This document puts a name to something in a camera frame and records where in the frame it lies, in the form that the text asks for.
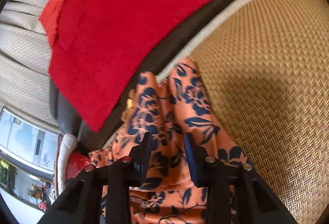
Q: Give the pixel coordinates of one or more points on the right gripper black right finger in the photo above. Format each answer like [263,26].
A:
[256,202]

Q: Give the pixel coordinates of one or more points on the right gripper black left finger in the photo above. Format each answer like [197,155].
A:
[81,201]

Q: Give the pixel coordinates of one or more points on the orange floral garment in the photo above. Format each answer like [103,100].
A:
[168,110]

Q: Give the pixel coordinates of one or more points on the red gift box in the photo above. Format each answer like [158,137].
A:
[76,163]

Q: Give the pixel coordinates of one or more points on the white quilted cushion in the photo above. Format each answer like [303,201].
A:
[65,146]

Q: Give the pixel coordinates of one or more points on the dark brown headboard cushion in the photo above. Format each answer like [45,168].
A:
[70,122]

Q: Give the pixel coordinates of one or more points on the woven bamboo bed mat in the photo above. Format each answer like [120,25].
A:
[264,64]

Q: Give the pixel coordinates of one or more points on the beige curtain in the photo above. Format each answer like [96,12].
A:
[25,57]

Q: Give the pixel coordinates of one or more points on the red folded garment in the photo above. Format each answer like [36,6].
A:
[97,45]

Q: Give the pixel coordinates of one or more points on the window frame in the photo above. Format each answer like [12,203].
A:
[27,161]

